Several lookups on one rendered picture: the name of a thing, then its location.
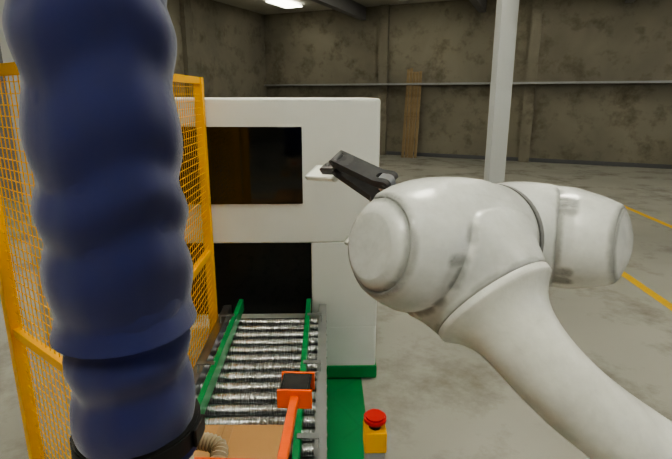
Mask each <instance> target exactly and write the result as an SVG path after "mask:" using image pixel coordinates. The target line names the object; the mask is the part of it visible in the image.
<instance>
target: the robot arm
mask: <svg viewBox="0 0 672 459"><path fill-rule="evenodd" d="M305 178H306V180H314V181H328V182H336V181H337V180H338V179H339V180H340V181H342V182H343V183H345V184H346V185H348V186H349V187H351V188H352V189H353V190H355V191H356V192H358V193H359V194H361V195H362V196H363V197H365V198H366V199H368V200H369V201H370V203H369V204H367V205H366V206H365V207H364V208H363V210H362V211H361V212H360V213H359V215H358V216H357V218H356V220H355V221H354V223H353V225H352V228H351V231H350V235H349V237H348V238H347V239H346V240H345V241H344V243H345V245H348V255H349V261H350V265H351V268H352V270H353V273H354V276H355V278H356V280H357V282H358V284H359V285H360V287H361V288H362V289H363V290H364V291H365V292H366V293H367V294H368V295H369V296H371V297H372V298H374V299H375V300H376V301H378V302H380V303H381V304H383V305H385V306H387V307H389V308H391V309H393V310H396V311H400V312H407V313H408V314H409V315H410V316H412V317H414V318H416V319H418V320H420V321H421V322H423V323H424V324H426V325H427V326H428V327H429V328H431V329H432V330H433V331H434V332H435V333H437V334H438V335H439V336H440V338H441V339H442V340H443V341H444V342H446V343H455V344H459V345H463V346H466V347H468V348H470V349H472V350H474V351H476V352H477V353H478V354H480V355H481V356H482V357H483V358H484V359H485V360H486V361H487V362H488V363H489V364H490V365H491V366H492V367H493V368H494V369H495V370H496V371H497V372H498V373H499V374H500V376H501V377H502V378H503V379H504V380H505V381H506V382H507V383H508V384H509V385H510V386H511V388H512V389H513V390H514V391H515V392H516V393H517V394H518V395H519V396H520V397H521V398H522V399H523V400H524V401H525V402H526V403H527V404H528V405H529V406H530V407H531V408H532V409H533V410H534V411H535V412H536V413H537V414H538V415H539V416H540V417H541V418H542V419H543V420H544V421H545V422H546V423H548V424H549V425H550V426H551V427H552V428H553V429H554V430H555V431H557V432H558V433H559V434H560V435H561V436H563V437H564V438H565V439H566V440H567V441H569V442H570V443H571V444H572V445H574V446H575V447H576V448H577V449H579V450H580V451H581V452H583V453H584V454H585V455H587V456H588V457H589V458H590V459H672V421H670V420H669V419H667V418H666V417H664V416H663V415H661V414H660V413H658V412H657V411H655V410H654V409H652V408H651V407H649V406H648V405H646V404H645V403H643V402H642V401H640V400H639V399H638V398H636V397H635V396H633V395H632V394H631V393H629V392H628V391H626V390H625V389H624V388H622V387H621V386H620V385H619V384H617V383H616V382H615V381H613V380H612V379H611V378H610V377H609V376H607V375H606V374H605V373H604V372H603V371H602V370H601V369H599V368H598V367H597V366H596V365H595V364H594V363H593V362H592V361H591V360H590V359H589V358H588V357H587V356H586V355H585V354H584V353H583V352H582V351H581V349H580V348H579V347H578V346H577V345H576V344H575V342H574V341H573V340H572V339H571V338H570V336H569V335H568V334H567V332H566V331H565V330H564V328H563V327H562V325H561V324H560V322H559V320H558V319H557V317H556V315H555V313H554V311H553V309H552V306H551V303H550V300H549V292H548V291H549V288H550V287H557V288H564V289H582V288H594V287H601V286H606V285H611V284H614V283H616V282H617V281H618V280H619V279H620V277H621V275H622V274H623V272H624V270H625V268H626V266H627V264H628V262H629V260H630V257H631V254H632V249H633V239H634V234H633V228H632V224H631V220H630V217H629V214H628V212H627V210H626V207H625V206H624V205H623V204H621V203H619V202H617V201H615V200H613V199H611V198H608V197H606V196H603V195H600V194H597V193H594V192H591V191H587V190H584V189H580V188H575V187H567V186H558V185H552V184H549V183H540V182H503V183H497V184H494V183H491V182H488V181H485V180H481V179H474V178H466V177H428V178H420V179H414V180H409V181H405V182H402V183H399V184H396V182H395V180H396V179H397V178H398V174H397V173H396V172H395V171H392V170H385V169H382V168H380V167H377V166H375V165H373V164H371V163H369V162H367V161H364V160H362V159H360V158H358V157H356V156H354V155H351V154H349V153H347V152H345V151H343V150H340V151H339V152H338V153H337V154H336V155H335V156H334V157H333V158H332V159H330V160H329V162H326V163H325V164H324V165H316V166H315V167H314V168H313V169H312V170H311V171H310V172H309V173H308V174H307V175H306V176H305Z"/></svg>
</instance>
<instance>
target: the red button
mask: <svg viewBox="0 0 672 459"><path fill-rule="evenodd" d="M364 422H365V423H366V424H367V425H369V428H370V429H371V430H375V431H376V430H379V429H380V428H381V426H383V425H384V424H385V423H386V414H385V413H384V412H383V411H381V410H379V409H370V410H368V411H366V412H365V413H364Z"/></svg>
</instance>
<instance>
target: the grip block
mask: <svg viewBox="0 0 672 459"><path fill-rule="evenodd" d="M312 390H315V373H314V372H294V371H282V382H281V386H280V389H277V407H278V408H288V404H289V399H290V396H298V397H299V404H298V408H300V409H312Z"/></svg>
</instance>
